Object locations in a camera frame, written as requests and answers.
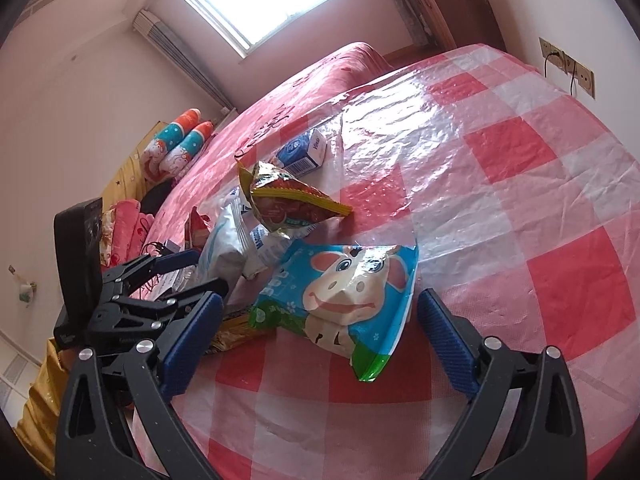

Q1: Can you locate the wall hook holder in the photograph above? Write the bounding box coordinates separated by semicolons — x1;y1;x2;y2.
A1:
7;265;38;306

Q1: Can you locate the blue white milk carton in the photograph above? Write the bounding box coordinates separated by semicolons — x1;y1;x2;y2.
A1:
270;128;328;176

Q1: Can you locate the pink pillow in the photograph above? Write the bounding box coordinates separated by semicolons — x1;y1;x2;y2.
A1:
112;199;156;261

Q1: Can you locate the brown wooden cabinet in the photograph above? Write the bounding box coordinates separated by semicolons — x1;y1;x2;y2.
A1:
377;0;506;53

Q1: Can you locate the wall socket panel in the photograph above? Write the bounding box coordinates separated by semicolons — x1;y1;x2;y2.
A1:
538;36;597;100

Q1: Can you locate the dark cloth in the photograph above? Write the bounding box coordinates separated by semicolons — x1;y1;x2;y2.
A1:
140;180;176;216

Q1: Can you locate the red green snack bag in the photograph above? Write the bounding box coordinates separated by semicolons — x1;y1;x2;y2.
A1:
236;160;353;233

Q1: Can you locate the floral pillow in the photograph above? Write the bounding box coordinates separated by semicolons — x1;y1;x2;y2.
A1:
100;207;121;266

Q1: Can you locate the gold foil snack wrapper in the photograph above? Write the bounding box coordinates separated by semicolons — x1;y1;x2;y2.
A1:
207;310;273;356

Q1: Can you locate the small red snack packet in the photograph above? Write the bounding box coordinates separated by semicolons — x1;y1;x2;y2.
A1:
185;206;213;248

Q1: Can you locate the small white blue wrapper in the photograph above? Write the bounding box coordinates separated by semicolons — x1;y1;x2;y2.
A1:
242;225;296;281

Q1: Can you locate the yellow wooden headboard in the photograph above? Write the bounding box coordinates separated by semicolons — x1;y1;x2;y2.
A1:
15;120;168;476

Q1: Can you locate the blue cow print snack bag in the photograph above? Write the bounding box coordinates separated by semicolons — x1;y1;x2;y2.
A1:
248;240;419;383

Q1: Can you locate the red white checkered tablecloth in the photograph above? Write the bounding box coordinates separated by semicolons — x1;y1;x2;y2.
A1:
125;44;640;480

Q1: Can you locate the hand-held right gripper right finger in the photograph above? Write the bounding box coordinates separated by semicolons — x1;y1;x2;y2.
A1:
416;287;588;480

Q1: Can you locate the large white snack bag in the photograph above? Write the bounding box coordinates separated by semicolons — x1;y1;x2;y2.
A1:
192;187;256;306

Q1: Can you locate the black socket cable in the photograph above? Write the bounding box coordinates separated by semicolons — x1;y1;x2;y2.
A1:
544;46;581;96

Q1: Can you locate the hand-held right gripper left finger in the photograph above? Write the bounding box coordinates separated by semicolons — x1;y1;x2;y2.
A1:
54;291;224;480

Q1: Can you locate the white bedside cabinet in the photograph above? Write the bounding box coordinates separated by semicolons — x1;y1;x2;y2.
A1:
0;330;41;411

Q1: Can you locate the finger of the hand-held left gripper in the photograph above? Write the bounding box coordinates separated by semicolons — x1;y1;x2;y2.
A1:
91;279;230;357
102;249;202;302

